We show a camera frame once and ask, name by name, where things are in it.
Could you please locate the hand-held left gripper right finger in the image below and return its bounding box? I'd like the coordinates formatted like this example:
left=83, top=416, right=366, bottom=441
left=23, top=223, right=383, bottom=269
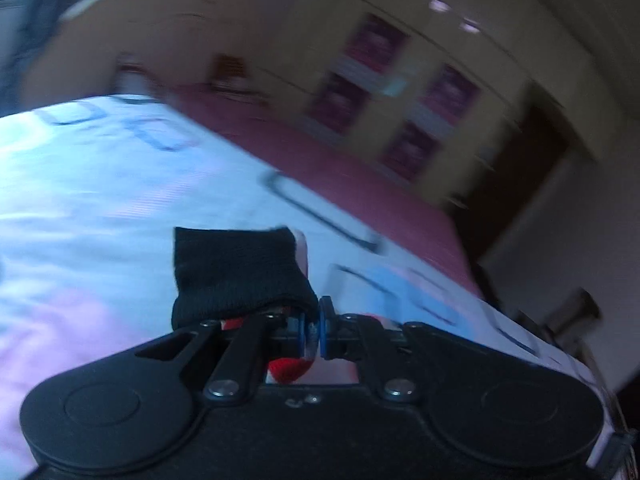
left=319, top=296, right=503, bottom=405

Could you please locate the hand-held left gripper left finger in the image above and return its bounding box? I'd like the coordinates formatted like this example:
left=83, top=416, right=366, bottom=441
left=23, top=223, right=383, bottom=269
left=132, top=310, right=310, bottom=406

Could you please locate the striped knit sweater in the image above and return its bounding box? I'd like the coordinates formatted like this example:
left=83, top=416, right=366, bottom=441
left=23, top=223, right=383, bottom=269
left=170, top=226, right=321, bottom=386

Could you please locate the pink bed sheet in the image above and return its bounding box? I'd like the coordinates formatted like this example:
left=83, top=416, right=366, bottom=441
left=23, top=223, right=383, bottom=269
left=150, top=82, right=486, bottom=301

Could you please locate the printed blanket with squares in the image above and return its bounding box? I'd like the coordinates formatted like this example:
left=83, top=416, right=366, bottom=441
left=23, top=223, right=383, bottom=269
left=0, top=94, right=626, bottom=480

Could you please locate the brown wooden door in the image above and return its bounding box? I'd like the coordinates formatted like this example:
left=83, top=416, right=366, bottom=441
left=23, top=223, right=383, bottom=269
left=450, top=100, right=571, bottom=261

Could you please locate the wooden chair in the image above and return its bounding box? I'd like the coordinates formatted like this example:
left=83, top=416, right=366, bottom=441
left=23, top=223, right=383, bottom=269
left=520, top=287, right=601, bottom=341

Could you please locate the patterned pillow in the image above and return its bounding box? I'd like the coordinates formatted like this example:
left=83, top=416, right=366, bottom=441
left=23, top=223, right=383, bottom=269
left=112, top=55, right=153, bottom=96
left=207, top=52, right=256, bottom=93

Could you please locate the cream wardrobe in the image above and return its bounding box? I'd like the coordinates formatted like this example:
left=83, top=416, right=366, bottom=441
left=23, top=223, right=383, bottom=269
left=270, top=0, right=591, bottom=206

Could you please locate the cream headboard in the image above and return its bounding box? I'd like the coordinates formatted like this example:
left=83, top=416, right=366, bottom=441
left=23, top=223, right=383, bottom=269
left=20, top=0, right=281, bottom=111

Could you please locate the purple wall poster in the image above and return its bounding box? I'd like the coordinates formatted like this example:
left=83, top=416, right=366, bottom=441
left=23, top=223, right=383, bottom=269
left=345, top=12, right=408, bottom=73
left=380, top=120, right=443, bottom=183
left=422, top=62, right=483, bottom=128
left=307, top=72, right=371, bottom=133

